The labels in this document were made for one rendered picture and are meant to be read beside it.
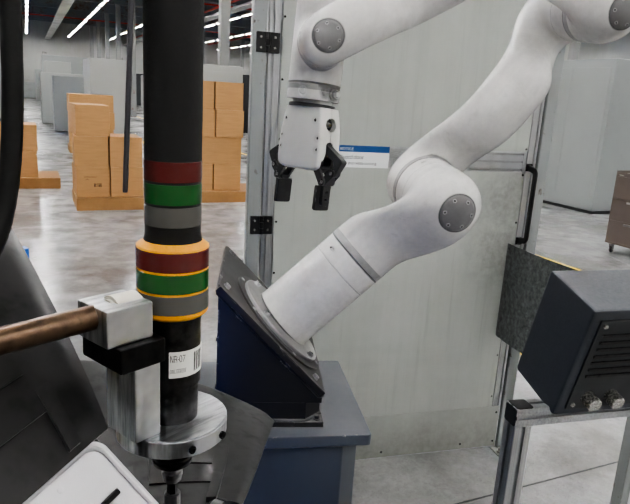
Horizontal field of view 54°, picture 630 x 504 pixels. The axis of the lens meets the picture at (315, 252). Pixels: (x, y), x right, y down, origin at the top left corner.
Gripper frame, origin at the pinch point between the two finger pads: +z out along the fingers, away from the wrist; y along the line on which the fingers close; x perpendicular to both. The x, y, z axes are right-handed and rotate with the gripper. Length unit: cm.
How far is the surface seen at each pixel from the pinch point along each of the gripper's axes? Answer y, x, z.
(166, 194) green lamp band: -43, 52, -6
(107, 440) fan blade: -29, 47, 17
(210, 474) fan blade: -37, 42, 17
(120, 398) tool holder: -42, 53, 6
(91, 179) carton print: 642, -269, 69
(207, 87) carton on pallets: 629, -413, -60
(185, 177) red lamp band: -44, 51, -7
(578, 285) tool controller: -39.7, -18.9, 6.0
